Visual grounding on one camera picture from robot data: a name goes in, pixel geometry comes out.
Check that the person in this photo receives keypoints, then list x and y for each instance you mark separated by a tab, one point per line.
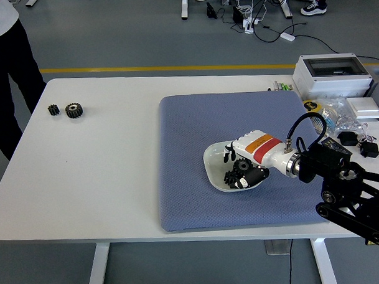
3	77

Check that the person's dark white sneaker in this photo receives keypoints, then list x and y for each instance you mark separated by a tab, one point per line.
314	7

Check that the small black gear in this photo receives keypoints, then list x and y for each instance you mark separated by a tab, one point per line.
53	110
229	177

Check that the green small terminal connector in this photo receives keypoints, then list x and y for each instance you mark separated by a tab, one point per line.
288	87

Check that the white power strip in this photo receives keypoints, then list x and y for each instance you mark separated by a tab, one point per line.
250	25

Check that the blue-grey textured mat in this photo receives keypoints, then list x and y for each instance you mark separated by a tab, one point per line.
207	122

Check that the large black gear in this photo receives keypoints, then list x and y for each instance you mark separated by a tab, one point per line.
74	111
242	165

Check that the yellow black tape measure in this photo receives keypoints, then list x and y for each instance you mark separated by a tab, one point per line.
310	106

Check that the white flat switch box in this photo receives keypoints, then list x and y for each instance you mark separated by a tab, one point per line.
364	108

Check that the grey electrical enclosure box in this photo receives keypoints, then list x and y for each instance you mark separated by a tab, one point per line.
330	81

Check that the white background table leg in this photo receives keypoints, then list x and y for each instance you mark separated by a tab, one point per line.
184	5
284	4

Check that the white square dish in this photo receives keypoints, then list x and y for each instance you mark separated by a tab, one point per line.
213	166

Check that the white background table foot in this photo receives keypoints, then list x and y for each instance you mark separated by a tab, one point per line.
32	1

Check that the clear bag of screws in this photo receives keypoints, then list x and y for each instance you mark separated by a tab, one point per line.
341	111

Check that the bag of blue resistors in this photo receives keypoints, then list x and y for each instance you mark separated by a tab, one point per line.
330	121

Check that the black power adapter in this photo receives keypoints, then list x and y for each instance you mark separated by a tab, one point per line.
237	15

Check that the white floor adapter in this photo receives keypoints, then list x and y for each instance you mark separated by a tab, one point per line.
287	36

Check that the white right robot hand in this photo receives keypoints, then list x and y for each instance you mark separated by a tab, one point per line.
261	149

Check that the grey small terminal connector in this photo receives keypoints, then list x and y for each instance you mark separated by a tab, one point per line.
278	85

